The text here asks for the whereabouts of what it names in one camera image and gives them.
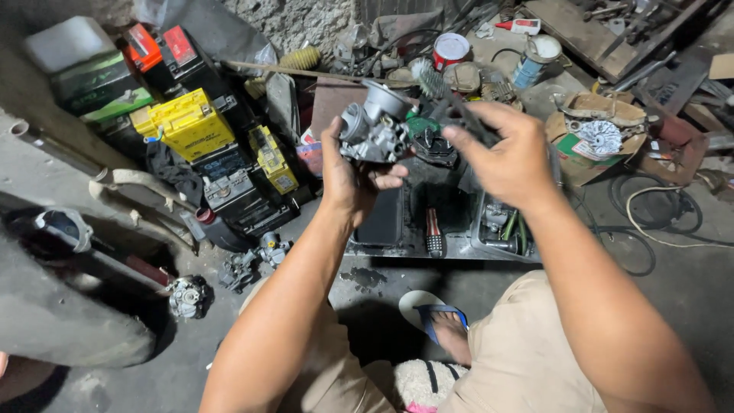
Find person's left hand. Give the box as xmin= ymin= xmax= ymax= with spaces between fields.
xmin=319 ymin=116 xmax=410 ymax=231

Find person's right hand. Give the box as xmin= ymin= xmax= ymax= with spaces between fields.
xmin=442 ymin=102 xmax=560 ymax=212

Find grey metal carburetor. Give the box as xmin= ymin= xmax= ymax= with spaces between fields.
xmin=338 ymin=79 xmax=419 ymax=165

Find dark bristle cleaning brush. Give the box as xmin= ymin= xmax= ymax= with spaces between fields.
xmin=409 ymin=57 xmax=501 ymax=148

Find black rectangular container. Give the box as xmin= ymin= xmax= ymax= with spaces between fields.
xmin=352 ymin=186 xmax=406 ymax=248

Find cardboard box with parts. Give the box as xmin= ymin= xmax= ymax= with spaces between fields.
xmin=544 ymin=91 xmax=650 ymax=188

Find small yellow battery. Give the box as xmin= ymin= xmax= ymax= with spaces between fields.
xmin=248 ymin=125 xmax=300 ymax=196

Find grey plastic tub with parts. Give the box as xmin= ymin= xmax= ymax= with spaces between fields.
xmin=470 ymin=189 xmax=543 ymax=265

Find black round engine part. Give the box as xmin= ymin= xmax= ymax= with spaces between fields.
xmin=412 ymin=125 xmax=461 ymax=171

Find brown metal plate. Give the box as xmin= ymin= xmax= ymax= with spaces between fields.
xmin=309 ymin=77 xmax=369 ymax=142

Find dirty metal tray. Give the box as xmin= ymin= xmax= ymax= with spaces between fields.
xmin=344 ymin=159 xmax=543 ymax=265

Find white fan impeller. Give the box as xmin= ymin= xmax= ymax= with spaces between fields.
xmin=572 ymin=119 xmax=624 ymax=159

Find dirty grey carburetor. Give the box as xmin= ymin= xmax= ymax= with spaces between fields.
xmin=257 ymin=231 xmax=294 ymax=270
xmin=217 ymin=249 xmax=260 ymax=294

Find blue and white can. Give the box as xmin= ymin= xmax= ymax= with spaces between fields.
xmin=510 ymin=34 xmax=563 ymax=90

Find green cap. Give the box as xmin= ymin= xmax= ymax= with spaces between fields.
xmin=405 ymin=114 xmax=443 ymax=140

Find red and white brush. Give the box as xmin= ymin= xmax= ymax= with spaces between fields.
xmin=424 ymin=207 xmax=448 ymax=259

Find black battery grey top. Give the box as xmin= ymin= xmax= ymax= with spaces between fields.
xmin=202 ymin=169 xmax=257 ymax=214

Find red and white can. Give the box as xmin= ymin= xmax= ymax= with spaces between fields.
xmin=431 ymin=32 xmax=471 ymax=73

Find black bottle red cap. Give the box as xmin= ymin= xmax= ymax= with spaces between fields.
xmin=180 ymin=207 xmax=254 ymax=254

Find long wooden stick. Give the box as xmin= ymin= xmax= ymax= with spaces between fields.
xmin=221 ymin=60 xmax=415 ymax=88

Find red and white tube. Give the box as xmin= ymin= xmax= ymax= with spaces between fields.
xmin=494 ymin=18 xmax=542 ymax=37

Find blue and white flip-flop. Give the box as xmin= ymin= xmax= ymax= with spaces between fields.
xmin=398 ymin=289 xmax=470 ymax=346

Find yellow coil spring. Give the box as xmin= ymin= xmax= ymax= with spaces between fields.
xmin=243 ymin=46 xmax=322 ymax=102

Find wooden board with tools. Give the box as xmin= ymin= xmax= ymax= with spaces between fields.
xmin=518 ymin=0 xmax=713 ymax=85

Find heap of engine parts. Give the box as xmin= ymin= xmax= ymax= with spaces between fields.
xmin=331 ymin=6 xmax=488 ymax=95

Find large yellow battery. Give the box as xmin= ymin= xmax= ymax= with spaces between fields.
xmin=148 ymin=88 xmax=236 ymax=163

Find rusty brown metal part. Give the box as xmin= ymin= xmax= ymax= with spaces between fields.
xmin=641 ymin=112 xmax=713 ymax=185

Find black cloth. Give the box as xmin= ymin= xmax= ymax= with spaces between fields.
xmin=146 ymin=140 xmax=205 ymax=208

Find person's foot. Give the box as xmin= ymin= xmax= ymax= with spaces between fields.
xmin=429 ymin=310 xmax=473 ymax=368

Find silver carburetor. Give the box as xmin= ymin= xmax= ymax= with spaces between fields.
xmin=166 ymin=275 xmax=214 ymax=321

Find clear plastic bag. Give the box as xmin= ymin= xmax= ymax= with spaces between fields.
xmin=132 ymin=0 xmax=278 ymax=65

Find beige shorts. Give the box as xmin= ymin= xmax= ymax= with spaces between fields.
xmin=237 ymin=270 xmax=610 ymax=413

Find wrapped bent exhaust pipe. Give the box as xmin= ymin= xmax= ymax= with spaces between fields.
xmin=88 ymin=169 xmax=199 ymax=254

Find cream fluffy bag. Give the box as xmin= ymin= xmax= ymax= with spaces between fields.
xmin=392 ymin=359 xmax=470 ymax=413

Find black battery red top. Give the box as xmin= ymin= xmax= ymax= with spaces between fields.
xmin=162 ymin=25 xmax=230 ymax=99

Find black battery orange top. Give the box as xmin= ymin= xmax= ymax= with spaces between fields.
xmin=122 ymin=23 xmax=165 ymax=76

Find green and black box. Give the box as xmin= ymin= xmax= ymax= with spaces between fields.
xmin=50 ymin=52 xmax=157 ymax=125

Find grey pipe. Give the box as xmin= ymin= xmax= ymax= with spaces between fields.
xmin=8 ymin=119 xmax=111 ymax=180

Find grey motorcycle exhaust muffler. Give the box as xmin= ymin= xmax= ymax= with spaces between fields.
xmin=0 ymin=205 xmax=175 ymax=369

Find white box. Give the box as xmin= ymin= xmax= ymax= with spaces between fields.
xmin=23 ymin=16 xmax=117 ymax=74

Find white cable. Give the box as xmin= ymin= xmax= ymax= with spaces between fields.
xmin=624 ymin=184 xmax=734 ymax=250

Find black coiled cable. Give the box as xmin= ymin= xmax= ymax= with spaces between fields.
xmin=565 ymin=171 xmax=704 ymax=278

